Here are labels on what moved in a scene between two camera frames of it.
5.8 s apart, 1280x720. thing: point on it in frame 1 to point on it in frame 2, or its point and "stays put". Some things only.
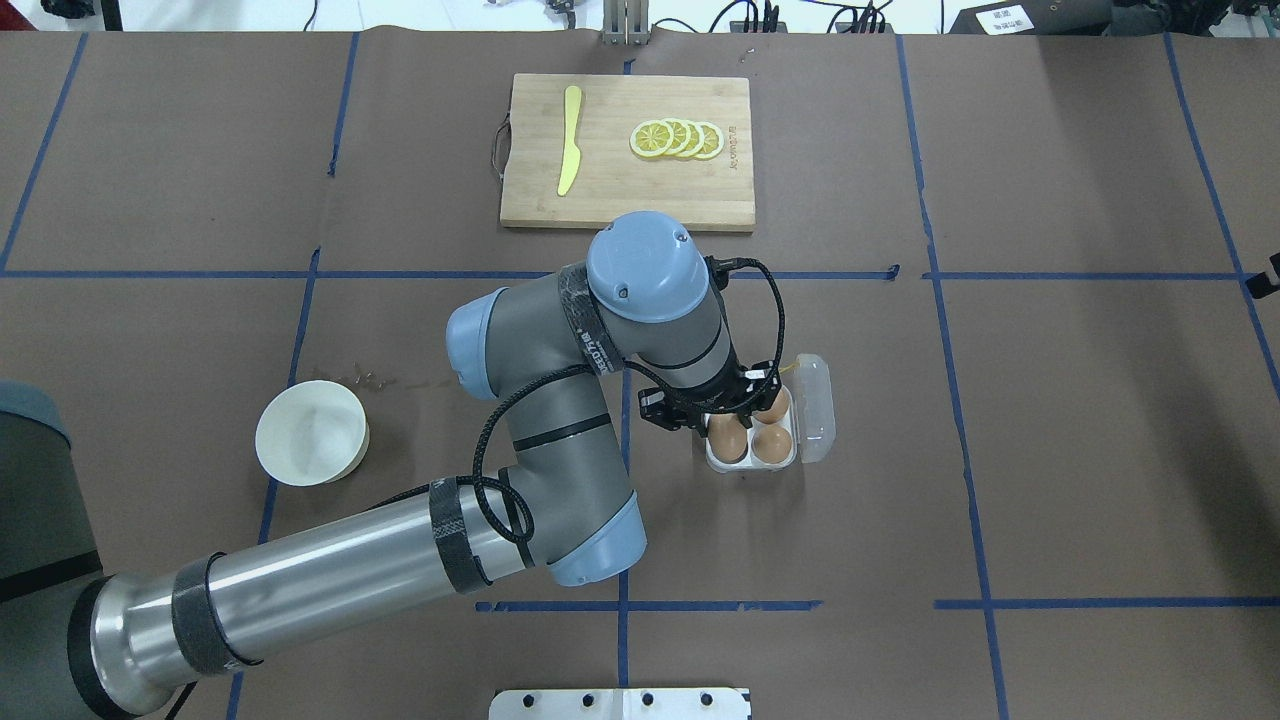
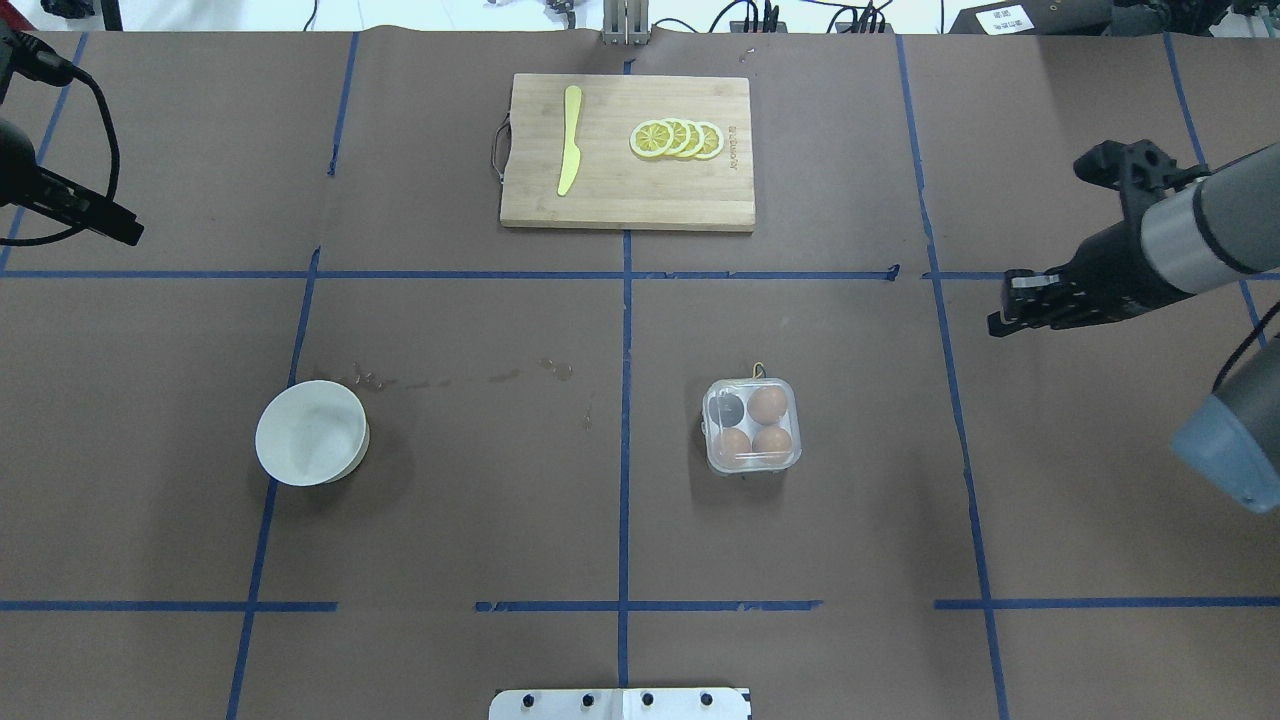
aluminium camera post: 626,22 stays put
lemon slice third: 697,136 stays put
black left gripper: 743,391 to 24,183
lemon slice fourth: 713,141 stays put
